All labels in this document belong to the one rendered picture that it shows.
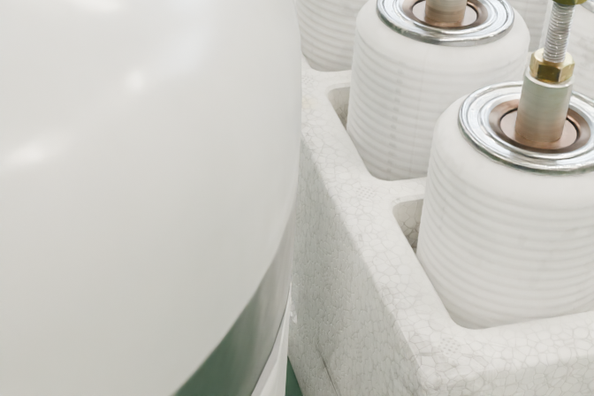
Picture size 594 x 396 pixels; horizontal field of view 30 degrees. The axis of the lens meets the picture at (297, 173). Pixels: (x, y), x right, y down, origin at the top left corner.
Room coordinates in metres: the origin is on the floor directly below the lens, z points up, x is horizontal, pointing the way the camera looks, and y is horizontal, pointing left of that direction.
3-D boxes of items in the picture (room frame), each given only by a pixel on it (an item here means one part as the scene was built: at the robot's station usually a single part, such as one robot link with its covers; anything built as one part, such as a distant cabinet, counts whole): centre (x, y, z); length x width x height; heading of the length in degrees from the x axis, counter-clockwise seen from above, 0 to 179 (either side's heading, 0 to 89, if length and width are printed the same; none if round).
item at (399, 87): (0.55, -0.08, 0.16); 0.10 x 0.10 x 0.18
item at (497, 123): (0.44, -0.11, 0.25); 0.08 x 0.08 x 0.01
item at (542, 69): (0.44, -0.11, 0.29); 0.02 x 0.02 x 0.01; 11
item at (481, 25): (0.55, -0.08, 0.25); 0.08 x 0.08 x 0.01
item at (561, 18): (0.44, -0.11, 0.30); 0.01 x 0.01 x 0.08
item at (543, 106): (0.44, -0.11, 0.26); 0.02 x 0.02 x 0.03
